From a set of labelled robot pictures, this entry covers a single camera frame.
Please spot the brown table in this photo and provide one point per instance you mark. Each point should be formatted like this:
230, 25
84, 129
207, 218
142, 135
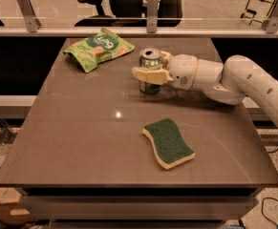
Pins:
81, 153

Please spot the green snack bag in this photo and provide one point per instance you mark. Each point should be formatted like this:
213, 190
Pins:
93, 50

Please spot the middle metal rail bracket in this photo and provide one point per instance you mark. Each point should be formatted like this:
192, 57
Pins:
152, 16

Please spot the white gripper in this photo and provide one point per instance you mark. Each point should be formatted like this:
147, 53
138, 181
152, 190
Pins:
182, 71

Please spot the black office chair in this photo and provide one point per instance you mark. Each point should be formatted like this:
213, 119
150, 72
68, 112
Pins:
132, 13

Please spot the left metal rail bracket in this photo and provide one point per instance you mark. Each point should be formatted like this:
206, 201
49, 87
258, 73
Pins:
32, 23

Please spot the right metal rail bracket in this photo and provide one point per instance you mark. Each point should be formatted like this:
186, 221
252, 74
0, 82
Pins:
270, 25

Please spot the metal rail bracket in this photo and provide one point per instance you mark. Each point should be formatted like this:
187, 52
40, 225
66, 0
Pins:
270, 25
152, 16
32, 23

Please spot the cardboard box under table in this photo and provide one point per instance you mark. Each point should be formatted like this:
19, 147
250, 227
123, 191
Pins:
11, 211

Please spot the green soda can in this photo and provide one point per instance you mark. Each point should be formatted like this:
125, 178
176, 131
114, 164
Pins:
150, 58

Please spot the green and yellow sponge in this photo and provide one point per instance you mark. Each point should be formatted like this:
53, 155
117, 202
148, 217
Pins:
169, 148

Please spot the wooden stool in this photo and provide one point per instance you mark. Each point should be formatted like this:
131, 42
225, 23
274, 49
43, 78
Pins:
257, 10

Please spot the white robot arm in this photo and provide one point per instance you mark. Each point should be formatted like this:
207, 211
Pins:
229, 82

